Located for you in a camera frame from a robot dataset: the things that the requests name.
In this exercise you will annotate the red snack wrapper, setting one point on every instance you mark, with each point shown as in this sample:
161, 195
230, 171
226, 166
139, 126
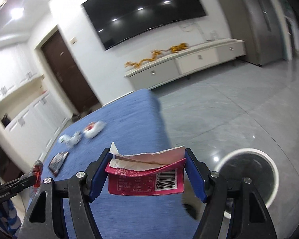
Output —
37, 173

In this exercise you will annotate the dark printed snack wrapper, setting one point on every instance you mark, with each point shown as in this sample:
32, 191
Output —
58, 161

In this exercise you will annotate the beige light switch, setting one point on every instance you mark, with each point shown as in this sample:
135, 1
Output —
73, 40

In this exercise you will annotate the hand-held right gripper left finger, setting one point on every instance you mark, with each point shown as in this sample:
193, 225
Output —
99, 176

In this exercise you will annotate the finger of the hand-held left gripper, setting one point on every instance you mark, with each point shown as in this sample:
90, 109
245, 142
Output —
17, 183

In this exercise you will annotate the dark brown door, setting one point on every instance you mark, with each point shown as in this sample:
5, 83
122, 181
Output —
69, 74

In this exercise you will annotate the black wall television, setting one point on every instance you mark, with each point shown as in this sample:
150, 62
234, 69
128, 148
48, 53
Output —
144, 10

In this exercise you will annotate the long gold dragon figurine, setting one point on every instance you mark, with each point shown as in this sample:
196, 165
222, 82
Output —
137, 64

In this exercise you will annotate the white crumpled wrapper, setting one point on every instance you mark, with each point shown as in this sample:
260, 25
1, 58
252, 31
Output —
97, 129

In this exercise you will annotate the blue fleece mat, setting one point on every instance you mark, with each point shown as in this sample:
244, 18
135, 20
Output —
139, 119

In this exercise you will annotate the white grey television stand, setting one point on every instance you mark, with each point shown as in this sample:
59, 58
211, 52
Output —
164, 72

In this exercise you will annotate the pink torn carton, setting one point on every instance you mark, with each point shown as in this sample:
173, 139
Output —
139, 181

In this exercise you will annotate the grey refrigerator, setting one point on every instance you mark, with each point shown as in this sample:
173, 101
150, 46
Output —
259, 29

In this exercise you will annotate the gold tiger figurine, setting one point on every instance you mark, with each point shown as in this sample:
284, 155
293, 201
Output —
179, 47

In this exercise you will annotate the person's left forearm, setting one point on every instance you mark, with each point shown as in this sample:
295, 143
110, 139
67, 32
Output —
5, 216

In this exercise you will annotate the white green printed wrapper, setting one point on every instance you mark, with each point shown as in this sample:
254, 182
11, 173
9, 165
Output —
71, 139

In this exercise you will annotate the white tall cabinet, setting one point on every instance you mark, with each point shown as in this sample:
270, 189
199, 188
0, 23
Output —
35, 119

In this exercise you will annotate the white trash bin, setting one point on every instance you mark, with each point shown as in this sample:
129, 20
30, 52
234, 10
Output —
271, 191

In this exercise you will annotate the small gold dragon figurine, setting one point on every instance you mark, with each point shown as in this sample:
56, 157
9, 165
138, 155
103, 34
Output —
158, 54

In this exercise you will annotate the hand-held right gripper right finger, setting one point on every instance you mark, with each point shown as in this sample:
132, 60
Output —
195, 176

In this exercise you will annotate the red shiny wrapper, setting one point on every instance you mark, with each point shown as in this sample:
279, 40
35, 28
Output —
90, 127

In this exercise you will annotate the black bag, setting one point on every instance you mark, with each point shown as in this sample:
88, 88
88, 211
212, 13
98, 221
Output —
5, 120

